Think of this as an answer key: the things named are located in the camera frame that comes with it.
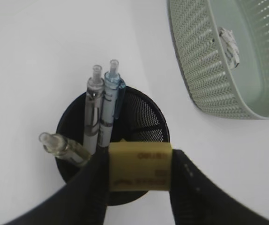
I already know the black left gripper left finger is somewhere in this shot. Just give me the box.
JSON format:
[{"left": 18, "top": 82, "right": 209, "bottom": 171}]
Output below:
[{"left": 9, "top": 150, "right": 109, "bottom": 225}]

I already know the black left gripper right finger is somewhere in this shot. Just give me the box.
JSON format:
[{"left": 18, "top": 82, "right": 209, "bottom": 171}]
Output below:
[{"left": 169, "top": 150, "right": 269, "bottom": 225}]

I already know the yellow eraser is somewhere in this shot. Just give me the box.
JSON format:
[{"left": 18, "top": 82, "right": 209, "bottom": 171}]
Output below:
[{"left": 109, "top": 141, "right": 172, "bottom": 192}]

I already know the cream white pen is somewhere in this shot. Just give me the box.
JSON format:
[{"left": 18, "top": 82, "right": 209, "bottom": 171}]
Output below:
[{"left": 38, "top": 132, "right": 92, "bottom": 167}]

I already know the grey white pen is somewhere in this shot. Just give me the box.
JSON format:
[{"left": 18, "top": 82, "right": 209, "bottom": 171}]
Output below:
[{"left": 83, "top": 65, "right": 105, "bottom": 154}]

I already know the blue grey pen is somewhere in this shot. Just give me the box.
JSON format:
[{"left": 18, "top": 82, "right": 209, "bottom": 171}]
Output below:
[{"left": 98, "top": 60, "right": 126, "bottom": 148}]

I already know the white waste paper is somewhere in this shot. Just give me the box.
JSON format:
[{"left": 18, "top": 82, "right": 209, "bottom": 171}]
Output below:
[{"left": 218, "top": 27, "right": 240, "bottom": 69}]

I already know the green plastic woven basket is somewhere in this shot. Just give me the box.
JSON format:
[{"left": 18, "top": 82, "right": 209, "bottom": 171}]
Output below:
[{"left": 167, "top": 0, "right": 269, "bottom": 120}]

